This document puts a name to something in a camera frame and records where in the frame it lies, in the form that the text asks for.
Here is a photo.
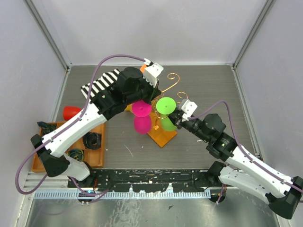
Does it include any rolled dark orange-floral tie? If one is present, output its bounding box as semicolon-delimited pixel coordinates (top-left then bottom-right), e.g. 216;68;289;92
37;122;57;136

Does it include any wooden compartment tray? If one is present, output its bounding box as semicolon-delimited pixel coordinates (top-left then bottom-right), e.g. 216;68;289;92
31;123;106;173

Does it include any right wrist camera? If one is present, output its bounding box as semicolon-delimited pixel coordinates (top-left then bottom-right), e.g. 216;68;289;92
178;99;197;120

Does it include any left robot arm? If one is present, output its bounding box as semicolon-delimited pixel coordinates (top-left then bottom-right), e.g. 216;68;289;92
31;63;163;187

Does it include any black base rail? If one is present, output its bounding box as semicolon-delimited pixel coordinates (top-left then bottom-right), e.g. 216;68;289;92
67;168;235;193

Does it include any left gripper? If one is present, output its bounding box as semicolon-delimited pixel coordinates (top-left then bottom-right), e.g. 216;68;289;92
126;75;161;106

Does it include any black white striped cloth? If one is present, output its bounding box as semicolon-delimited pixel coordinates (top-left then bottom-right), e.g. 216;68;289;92
90;69;120;98

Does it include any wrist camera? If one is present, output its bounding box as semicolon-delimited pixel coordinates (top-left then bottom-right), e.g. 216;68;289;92
143;58;164;87
178;99;197;120

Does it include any orange plastic wine glass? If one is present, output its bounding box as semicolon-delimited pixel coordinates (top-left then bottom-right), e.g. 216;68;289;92
140;65;148;73

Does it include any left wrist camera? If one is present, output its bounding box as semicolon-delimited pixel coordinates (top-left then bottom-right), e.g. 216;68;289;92
143;58;164;87

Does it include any rolled blue-yellow tie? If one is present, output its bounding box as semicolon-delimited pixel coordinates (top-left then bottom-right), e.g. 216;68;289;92
67;148;84;162

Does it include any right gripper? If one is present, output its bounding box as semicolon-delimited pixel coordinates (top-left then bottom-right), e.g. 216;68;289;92
161;107;209;142

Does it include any red plastic wine glass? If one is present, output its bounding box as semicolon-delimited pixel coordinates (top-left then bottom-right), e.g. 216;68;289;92
62;106;81;121

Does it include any magenta plastic wine glass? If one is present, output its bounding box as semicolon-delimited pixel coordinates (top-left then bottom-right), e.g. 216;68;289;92
132;101;152;134

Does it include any yellow plastic wine glass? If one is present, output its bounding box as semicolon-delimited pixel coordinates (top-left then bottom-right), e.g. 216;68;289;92
125;105;132;112

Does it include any white slotted cable duct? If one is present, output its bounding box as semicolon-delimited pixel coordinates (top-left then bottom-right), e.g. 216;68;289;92
34;189;211;199

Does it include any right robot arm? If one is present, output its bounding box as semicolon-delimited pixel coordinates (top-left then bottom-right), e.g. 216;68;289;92
169;110;303;219

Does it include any green plastic wine glass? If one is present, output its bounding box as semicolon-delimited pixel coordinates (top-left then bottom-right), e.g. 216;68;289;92
156;97;176;131

